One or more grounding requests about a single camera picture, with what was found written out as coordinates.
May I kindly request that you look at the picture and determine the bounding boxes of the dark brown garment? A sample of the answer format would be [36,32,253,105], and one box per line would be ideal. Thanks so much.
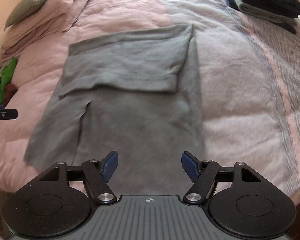
[2,82,18,108]

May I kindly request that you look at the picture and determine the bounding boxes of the grey folded garment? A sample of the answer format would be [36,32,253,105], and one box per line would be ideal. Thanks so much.
[233,0,297,34]

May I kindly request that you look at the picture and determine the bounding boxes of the grey t-shirt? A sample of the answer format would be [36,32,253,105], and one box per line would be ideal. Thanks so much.
[24,24,203,195]

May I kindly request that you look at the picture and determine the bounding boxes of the pink bed duvet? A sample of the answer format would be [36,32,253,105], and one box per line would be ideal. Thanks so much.
[0,0,300,203]

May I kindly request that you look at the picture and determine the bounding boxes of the pink pillow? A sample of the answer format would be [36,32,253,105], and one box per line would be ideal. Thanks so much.
[1,0,89,63]

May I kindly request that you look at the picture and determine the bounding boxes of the green garment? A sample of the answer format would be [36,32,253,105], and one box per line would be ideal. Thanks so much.
[0,57,18,105]

